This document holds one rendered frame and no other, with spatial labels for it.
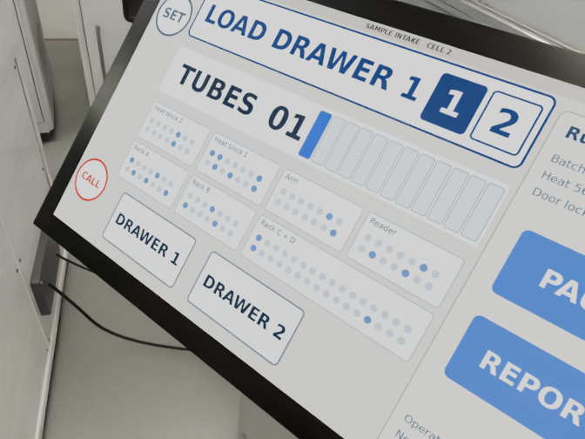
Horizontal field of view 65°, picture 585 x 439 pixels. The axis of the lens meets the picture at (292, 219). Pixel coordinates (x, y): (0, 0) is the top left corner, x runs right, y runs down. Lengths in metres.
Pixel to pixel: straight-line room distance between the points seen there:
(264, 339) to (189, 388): 1.14
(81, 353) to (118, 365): 0.13
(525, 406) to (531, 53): 0.22
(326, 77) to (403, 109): 0.07
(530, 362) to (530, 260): 0.06
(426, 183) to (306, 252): 0.10
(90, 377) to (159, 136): 1.19
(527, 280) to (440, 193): 0.07
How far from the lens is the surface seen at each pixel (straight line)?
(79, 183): 0.48
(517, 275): 0.31
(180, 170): 0.40
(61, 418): 1.51
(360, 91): 0.35
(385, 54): 0.36
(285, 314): 0.34
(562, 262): 0.32
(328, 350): 0.33
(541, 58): 0.35
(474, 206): 0.32
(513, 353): 0.31
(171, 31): 0.47
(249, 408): 0.66
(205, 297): 0.37
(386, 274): 0.32
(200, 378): 1.50
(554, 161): 0.33
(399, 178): 0.33
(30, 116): 1.54
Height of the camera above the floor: 1.28
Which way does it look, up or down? 39 degrees down
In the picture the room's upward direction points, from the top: 8 degrees clockwise
